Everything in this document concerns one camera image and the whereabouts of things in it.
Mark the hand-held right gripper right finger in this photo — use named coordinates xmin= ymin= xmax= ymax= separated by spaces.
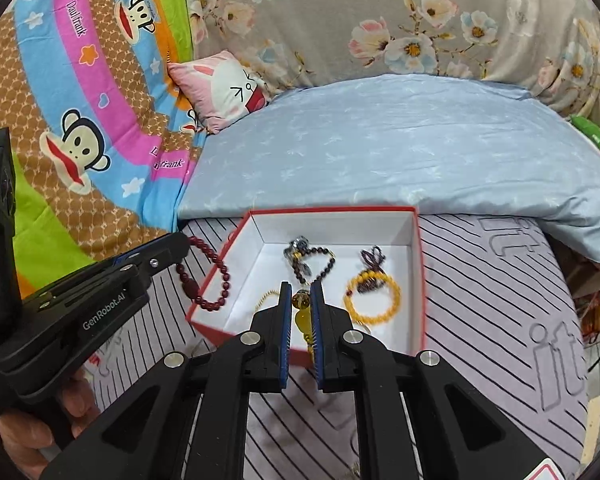
xmin=310 ymin=281 xmax=548 ymax=480

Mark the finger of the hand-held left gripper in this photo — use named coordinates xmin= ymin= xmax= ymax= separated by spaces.
xmin=113 ymin=232 xmax=181 ymax=267
xmin=129 ymin=233 xmax=191 ymax=277

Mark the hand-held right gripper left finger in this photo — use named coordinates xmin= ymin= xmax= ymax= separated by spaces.
xmin=40 ymin=281 xmax=293 ymax=480

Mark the yellow crystal bead bracelet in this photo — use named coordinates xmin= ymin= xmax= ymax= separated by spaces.
xmin=292 ymin=292 xmax=322 ymax=362

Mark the dark red bead bracelet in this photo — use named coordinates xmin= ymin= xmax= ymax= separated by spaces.
xmin=177 ymin=234 xmax=231 ymax=314

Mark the orange bead bracelet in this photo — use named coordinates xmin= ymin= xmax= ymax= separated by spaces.
xmin=343 ymin=269 xmax=402 ymax=325

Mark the brown and gold bead bracelet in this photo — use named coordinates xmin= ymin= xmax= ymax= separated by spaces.
xmin=292 ymin=246 xmax=339 ymax=287

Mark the garnet small-bead bracelet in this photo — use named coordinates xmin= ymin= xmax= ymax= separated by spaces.
xmin=359 ymin=245 xmax=387 ymax=292

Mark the red cardboard box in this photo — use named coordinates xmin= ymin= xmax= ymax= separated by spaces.
xmin=185 ymin=206 xmax=427 ymax=368

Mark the person's left hand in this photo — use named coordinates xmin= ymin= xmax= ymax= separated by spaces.
xmin=0 ymin=369 xmax=102 ymax=480

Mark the grey striped bed sheet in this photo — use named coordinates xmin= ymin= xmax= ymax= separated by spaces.
xmin=82 ymin=212 xmax=589 ymax=480

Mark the pink cartoon pillow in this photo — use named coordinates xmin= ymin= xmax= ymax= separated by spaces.
xmin=167 ymin=50 xmax=272 ymax=135

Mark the light blue pillow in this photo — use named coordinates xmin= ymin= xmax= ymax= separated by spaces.
xmin=176 ymin=73 xmax=600 ymax=267

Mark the cartoon monkey blanket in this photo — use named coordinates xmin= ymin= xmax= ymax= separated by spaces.
xmin=0 ymin=0 xmax=217 ymax=307

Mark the floral pillow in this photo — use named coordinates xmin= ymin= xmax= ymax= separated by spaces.
xmin=182 ymin=0 xmax=600 ymax=127

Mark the green plastic object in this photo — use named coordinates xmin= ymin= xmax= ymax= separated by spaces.
xmin=568 ymin=113 xmax=600 ymax=169

